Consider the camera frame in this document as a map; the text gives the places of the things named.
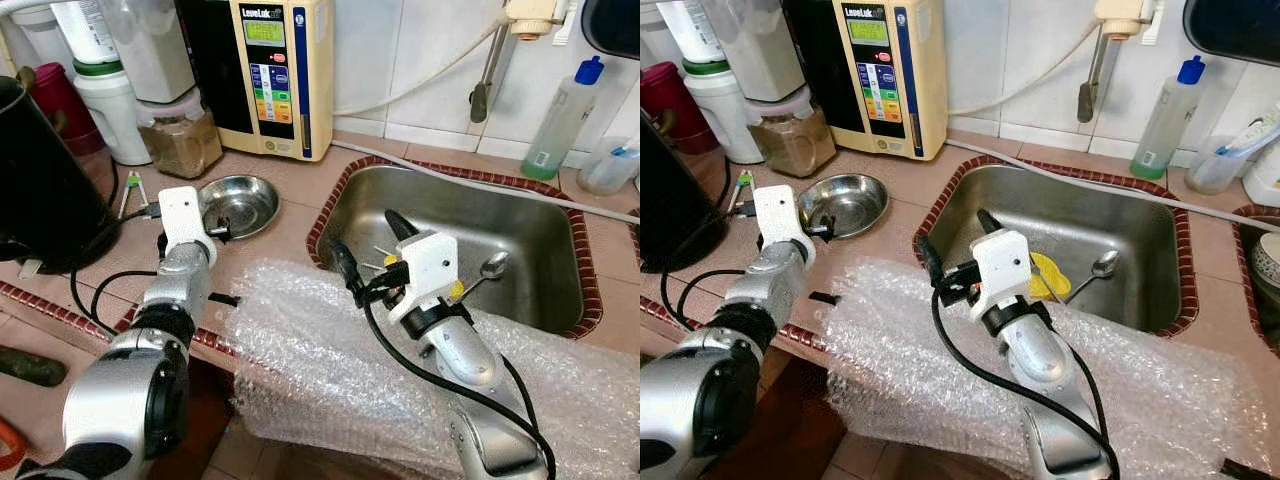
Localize white green kitchen tongs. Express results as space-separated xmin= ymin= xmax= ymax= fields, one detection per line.
xmin=727 ymin=170 xmax=757 ymax=219
xmin=117 ymin=170 xmax=152 ymax=221

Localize clear jar with brown contents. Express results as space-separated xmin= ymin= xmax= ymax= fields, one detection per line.
xmin=136 ymin=85 xmax=224 ymax=180
xmin=745 ymin=85 xmax=837 ymax=180

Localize steel sink basin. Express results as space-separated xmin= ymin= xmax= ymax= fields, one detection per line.
xmin=912 ymin=155 xmax=1198 ymax=338
xmin=305 ymin=155 xmax=604 ymax=341
xmin=1232 ymin=204 xmax=1280 ymax=356

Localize steel spoon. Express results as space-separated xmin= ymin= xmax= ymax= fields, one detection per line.
xmin=1063 ymin=250 xmax=1121 ymax=304
xmin=460 ymin=250 xmax=511 ymax=301

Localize clear bubble wrap sheet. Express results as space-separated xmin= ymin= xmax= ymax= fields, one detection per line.
xmin=222 ymin=258 xmax=641 ymax=480
xmin=818 ymin=255 xmax=1273 ymax=480

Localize black kettle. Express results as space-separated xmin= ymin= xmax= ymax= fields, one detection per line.
xmin=640 ymin=110 xmax=728 ymax=274
xmin=0 ymin=75 xmax=123 ymax=276

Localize white plastic container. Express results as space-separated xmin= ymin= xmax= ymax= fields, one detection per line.
xmin=50 ymin=0 xmax=153 ymax=167
xmin=655 ymin=0 xmax=766 ymax=167

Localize beige water ionizer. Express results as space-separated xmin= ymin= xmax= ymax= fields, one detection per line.
xmin=783 ymin=0 xmax=949 ymax=163
xmin=178 ymin=0 xmax=335 ymax=163

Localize clear grey plastic container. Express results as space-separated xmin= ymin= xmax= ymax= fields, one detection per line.
xmin=700 ymin=0 xmax=801 ymax=105
xmin=98 ymin=0 xmax=198 ymax=105

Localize clear bottle with blue cap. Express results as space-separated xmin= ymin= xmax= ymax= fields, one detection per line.
xmin=1130 ymin=55 xmax=1207 ymax=182
xmin=520 ymin=55 xmax=606 ymax=182

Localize maroon plastic mug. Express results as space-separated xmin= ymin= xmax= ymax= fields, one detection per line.
xmin=18 ymin=62 xmax=107 ymax=157
xmin=640 ymin=62 xmax=714 ymax=157

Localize clear plastic cup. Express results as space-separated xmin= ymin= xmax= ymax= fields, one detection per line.
xmin=577 ymin=135 xmax=641 ymax=197
xmin=1185 ymin=135 xmax=1253 ymax=197

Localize dark green cucumber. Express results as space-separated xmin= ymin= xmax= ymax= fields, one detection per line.
xmin=0 ymin=345 xmax=69 ymax=389

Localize white plastic bottle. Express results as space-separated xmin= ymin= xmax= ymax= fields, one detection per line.
xmin=1240 ymin=140 xmax=1280 ymax=208

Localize white ceramic bowl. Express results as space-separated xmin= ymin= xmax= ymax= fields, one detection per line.
xmin=1250 ymin=232 xmax=1280 ymax=299

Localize black pan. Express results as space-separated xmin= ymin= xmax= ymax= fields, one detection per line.
xmin=1183 ymin=0 xmax=1280 ymax=69
xmin=580 ymin=0 xmax=641 ymax=59

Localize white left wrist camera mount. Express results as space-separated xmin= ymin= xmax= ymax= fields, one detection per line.
xmin=752 ymin=184 xmax=814 ymax=256
xmin=157 ymin=185 xmax=219 ymax=259

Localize steel wall faucet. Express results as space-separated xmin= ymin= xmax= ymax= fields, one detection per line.
xmin=469 ymin=0 xmax=579 ymax=126
xmin=1077 ymin=0 xmax=1169 ymax=126

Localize orange gas hose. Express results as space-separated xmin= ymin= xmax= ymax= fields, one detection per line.
xmin=0 ymin=418 xmax=28 ymax=471

